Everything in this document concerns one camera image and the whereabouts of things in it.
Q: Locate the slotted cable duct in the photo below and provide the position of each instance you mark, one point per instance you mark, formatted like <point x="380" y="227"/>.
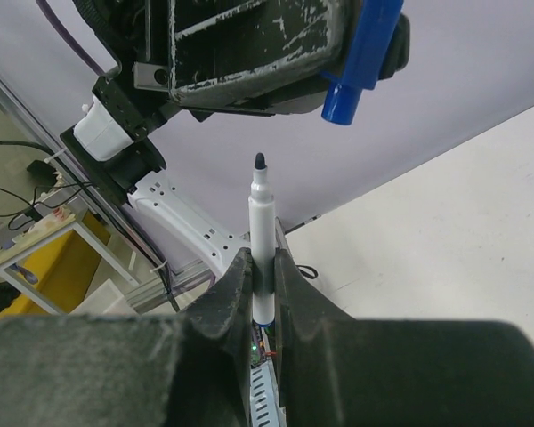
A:
<point x="264" y="398"/>

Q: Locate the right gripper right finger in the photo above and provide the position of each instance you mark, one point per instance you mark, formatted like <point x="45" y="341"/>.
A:
<point x="336" y="370"/>

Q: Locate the blue white pen cap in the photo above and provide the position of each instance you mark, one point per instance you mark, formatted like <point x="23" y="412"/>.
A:
<point x="378" y="49"/>

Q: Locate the white pen blue tip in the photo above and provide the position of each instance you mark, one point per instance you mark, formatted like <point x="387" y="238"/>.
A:
<point x="261" y="211"/>

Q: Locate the yellow white table outside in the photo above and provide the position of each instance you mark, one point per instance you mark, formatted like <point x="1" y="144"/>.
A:
<point x="53" y="264"/>

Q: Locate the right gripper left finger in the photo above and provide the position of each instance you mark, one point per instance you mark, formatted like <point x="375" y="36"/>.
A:
<point x="188" y="369"/>

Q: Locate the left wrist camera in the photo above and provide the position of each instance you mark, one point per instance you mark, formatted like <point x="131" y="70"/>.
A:
<point x="100" y="134"/>

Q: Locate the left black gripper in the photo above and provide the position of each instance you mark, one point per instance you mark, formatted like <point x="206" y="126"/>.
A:
<point x="250" y="57"/>

